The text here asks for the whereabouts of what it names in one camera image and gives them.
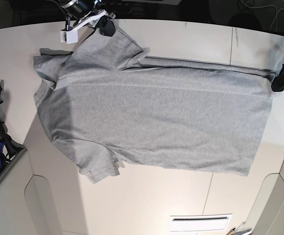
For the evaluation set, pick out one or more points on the black round chair base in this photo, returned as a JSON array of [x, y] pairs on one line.
[[246, 21]]

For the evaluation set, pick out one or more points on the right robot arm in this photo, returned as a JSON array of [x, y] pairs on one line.
[[80, 13]]

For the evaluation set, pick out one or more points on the grey T-shirt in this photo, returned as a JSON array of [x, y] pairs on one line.
[[108, 102]]

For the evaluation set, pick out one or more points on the pens at bottom edge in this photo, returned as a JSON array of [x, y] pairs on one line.
[[240, 231]]

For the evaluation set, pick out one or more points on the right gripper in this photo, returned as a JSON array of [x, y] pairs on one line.
[[103, 21]]

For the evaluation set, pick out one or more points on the white slotted vent plate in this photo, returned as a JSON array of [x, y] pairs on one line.
[[202, 223]]

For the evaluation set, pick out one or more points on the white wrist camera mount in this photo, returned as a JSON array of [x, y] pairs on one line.
[[69, 34]]

